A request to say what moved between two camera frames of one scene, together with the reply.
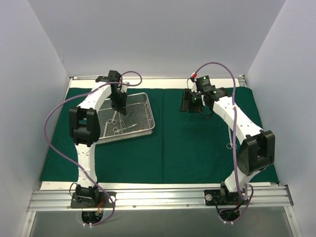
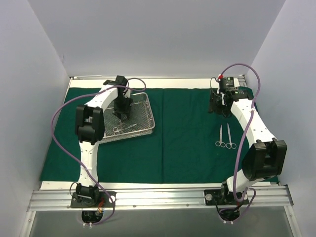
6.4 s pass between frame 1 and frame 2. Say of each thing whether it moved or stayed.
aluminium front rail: stayed
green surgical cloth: stayed
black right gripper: moved
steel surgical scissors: moved
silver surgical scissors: stayed
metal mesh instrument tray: stayed
